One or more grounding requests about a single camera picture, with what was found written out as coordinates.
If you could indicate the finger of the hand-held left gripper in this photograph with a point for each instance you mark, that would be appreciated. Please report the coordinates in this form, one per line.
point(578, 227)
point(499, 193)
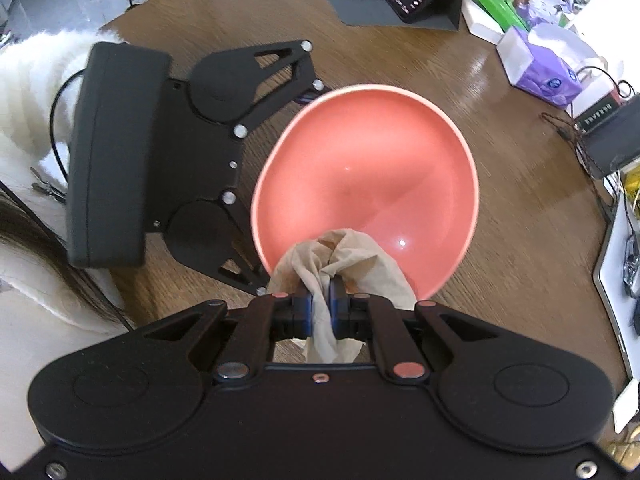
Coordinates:
point(250, 270)
point(280, 105)

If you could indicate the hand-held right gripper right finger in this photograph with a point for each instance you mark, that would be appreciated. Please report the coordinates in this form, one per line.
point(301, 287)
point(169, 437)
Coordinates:
point(337, 310)

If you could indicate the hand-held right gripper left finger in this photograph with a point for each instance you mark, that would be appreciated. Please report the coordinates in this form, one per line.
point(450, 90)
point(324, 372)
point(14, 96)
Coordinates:
point(304, 312)

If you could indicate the beige cloth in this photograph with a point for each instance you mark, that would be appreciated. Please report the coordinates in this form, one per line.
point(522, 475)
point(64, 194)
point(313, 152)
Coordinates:
point(360, 260)

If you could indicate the pink footed bowl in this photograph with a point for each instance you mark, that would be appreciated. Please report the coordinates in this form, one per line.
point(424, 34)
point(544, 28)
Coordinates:
point(370, 160)

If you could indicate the person's left forearm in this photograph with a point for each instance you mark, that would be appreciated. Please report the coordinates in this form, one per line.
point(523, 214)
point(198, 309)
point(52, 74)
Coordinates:
point(35, 90)

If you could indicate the small metal clip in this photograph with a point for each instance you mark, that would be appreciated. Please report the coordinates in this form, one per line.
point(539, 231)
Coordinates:
point(47, 185)

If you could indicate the flat white box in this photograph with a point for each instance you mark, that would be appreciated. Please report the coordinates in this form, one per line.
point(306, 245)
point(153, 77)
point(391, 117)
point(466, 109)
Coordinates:
point(482, 27)

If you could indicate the person's torso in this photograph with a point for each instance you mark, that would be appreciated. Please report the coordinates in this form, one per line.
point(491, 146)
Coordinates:
point(30, 360)

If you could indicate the green tube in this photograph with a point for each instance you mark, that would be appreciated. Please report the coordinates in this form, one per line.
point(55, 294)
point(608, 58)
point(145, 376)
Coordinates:
point(497, 5)

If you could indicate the purple tissue box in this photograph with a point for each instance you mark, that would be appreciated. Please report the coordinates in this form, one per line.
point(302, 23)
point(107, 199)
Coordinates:
point(540, 70)

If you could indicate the silver laptop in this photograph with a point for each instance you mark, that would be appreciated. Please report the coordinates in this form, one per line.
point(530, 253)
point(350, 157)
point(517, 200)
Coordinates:
point(612, 270)

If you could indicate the grey computer mouse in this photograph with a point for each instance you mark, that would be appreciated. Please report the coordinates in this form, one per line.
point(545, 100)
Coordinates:
point(632, 270)

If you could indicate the yellow and black package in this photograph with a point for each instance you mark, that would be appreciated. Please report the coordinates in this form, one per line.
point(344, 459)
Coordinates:
point(631, 190)

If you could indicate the white and black carton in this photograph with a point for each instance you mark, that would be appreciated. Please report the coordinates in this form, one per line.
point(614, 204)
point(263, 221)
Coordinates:
point(597, 105)

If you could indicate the dark cylindrical speaker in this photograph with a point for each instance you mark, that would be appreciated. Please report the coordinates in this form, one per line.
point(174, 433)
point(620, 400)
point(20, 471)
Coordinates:
point(612, 142)

